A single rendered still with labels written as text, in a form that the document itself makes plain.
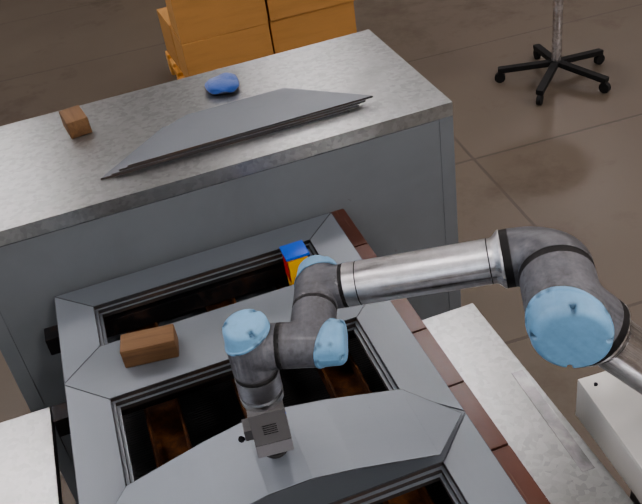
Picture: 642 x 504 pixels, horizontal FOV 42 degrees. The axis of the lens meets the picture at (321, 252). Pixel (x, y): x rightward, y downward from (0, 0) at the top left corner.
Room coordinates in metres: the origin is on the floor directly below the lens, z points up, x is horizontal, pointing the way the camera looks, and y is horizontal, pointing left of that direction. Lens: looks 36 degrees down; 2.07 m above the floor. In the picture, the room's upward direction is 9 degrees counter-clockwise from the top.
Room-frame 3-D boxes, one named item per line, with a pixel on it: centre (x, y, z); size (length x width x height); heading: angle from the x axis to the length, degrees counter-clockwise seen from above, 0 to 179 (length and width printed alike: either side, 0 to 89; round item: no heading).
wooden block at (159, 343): (1.39, 0.41, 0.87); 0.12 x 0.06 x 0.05; 94
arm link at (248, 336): (0.99, 0.13, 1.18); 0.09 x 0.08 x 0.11; 80
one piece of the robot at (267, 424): (1.00, 0.15, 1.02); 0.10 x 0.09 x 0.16; 96
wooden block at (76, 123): (2.16, 0.62, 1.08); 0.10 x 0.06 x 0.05; 22
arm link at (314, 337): (1.00, 0.04, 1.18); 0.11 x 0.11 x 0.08; 80
